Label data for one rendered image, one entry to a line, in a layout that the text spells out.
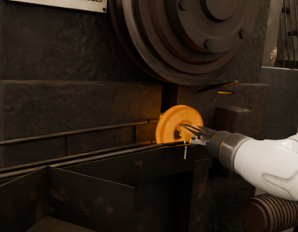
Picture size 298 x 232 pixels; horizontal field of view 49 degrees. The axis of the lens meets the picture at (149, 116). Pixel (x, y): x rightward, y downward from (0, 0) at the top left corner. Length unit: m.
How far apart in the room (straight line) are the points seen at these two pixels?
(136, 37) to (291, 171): 0.47
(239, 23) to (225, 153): 0.36
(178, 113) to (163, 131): 0.07
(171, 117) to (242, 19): 0.33
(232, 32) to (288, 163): 0.39
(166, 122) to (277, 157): 0.35
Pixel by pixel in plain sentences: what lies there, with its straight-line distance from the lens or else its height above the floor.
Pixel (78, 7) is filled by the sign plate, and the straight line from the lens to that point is 0.92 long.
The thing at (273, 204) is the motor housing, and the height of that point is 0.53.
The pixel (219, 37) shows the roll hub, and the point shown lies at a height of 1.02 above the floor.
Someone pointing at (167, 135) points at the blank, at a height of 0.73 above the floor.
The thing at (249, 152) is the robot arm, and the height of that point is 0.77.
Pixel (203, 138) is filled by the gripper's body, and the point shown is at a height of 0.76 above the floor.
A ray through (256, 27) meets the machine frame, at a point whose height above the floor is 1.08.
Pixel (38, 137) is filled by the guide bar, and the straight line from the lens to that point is 0.87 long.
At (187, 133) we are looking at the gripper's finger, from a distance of 0.89.
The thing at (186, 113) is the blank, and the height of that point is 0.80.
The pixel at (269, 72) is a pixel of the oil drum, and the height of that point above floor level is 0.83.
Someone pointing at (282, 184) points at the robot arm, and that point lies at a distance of 0.71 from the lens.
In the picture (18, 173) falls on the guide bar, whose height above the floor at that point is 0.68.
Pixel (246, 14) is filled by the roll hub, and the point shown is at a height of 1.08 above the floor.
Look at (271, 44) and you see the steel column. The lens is 5.26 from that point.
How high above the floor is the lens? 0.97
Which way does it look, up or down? 11 degrees down
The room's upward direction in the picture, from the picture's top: 4 degrees clockwise
